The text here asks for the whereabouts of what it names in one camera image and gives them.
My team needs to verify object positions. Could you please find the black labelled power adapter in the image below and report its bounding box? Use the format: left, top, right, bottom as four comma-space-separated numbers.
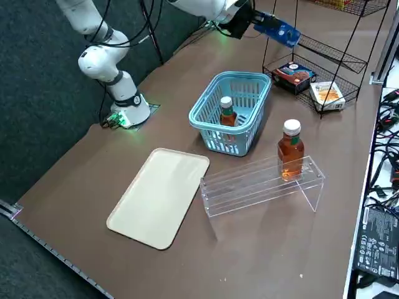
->
352, 204, 399, 280

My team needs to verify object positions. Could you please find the aluminium camera post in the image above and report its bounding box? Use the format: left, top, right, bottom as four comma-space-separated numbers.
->
370, 15, 399, 85

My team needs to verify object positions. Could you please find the clear acrylic beverage shelf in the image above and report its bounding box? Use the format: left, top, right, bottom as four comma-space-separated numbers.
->
199, 154, 326, 240

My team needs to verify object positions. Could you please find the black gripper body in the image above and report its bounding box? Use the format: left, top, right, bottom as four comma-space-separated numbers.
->
227, 3, 255, 40

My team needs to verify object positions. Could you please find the cream plastic tray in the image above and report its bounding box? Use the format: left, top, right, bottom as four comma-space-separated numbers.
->
106, 147, 210, 250

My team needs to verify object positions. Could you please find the black power strip red light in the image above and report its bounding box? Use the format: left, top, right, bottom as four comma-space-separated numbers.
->
388, 161, 399, 186

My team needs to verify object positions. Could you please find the black wire snack shelf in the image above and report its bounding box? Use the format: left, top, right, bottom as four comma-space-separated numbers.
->
262, 0, 392, 120

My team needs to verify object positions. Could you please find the aluminium table edge rail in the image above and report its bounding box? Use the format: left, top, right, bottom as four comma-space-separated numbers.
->
0, 199, 115, 299

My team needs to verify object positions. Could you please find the white cracker box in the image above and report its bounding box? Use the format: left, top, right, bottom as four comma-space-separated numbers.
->
309, 81, 347, 112

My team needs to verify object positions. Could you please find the blue Oreo cookie packet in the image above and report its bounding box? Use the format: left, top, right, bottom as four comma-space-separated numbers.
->
253, 11, 302, 49

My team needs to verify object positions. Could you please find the amber tea bottle white cap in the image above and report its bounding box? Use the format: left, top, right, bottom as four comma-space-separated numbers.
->
277, 119, 305, 183
219, 96, 238, 128

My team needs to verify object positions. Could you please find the light blue plastic basket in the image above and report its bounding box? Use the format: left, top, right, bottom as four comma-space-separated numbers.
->
188, 71, 272, 158

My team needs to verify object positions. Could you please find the dark chocolate cookie box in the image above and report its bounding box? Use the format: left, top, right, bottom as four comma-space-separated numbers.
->
271, 62, 319, 96

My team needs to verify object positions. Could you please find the yellow wafer box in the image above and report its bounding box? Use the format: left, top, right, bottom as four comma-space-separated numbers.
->
314, 0, 355, 7

